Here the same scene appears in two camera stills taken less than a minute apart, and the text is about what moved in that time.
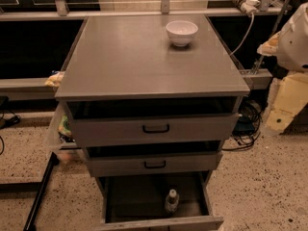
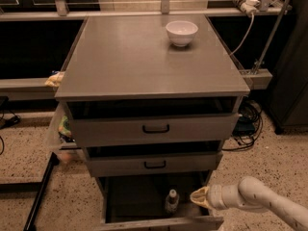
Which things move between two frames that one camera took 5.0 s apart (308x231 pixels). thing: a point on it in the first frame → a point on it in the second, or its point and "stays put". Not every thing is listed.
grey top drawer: (154, 122) stays put
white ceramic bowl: (181, 32) stays put
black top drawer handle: (156, 131) stays put
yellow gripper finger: (290, 96) → (220, 196)
